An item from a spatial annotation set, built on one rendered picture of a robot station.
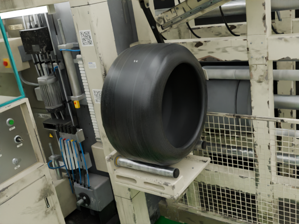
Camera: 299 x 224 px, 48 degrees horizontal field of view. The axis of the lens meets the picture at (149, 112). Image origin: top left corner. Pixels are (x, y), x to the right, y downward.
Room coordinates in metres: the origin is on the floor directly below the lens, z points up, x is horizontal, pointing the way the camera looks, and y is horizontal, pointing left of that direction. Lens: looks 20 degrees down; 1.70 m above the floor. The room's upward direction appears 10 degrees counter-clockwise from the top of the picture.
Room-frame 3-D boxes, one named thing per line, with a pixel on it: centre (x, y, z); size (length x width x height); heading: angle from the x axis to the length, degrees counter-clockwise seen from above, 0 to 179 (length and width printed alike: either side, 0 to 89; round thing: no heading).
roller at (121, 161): (1.42, 0.06, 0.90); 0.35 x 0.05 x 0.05; 52
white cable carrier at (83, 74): (1.70, 0.28, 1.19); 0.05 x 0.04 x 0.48; 142
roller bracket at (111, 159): (1.64, 0.12, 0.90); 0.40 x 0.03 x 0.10; 142
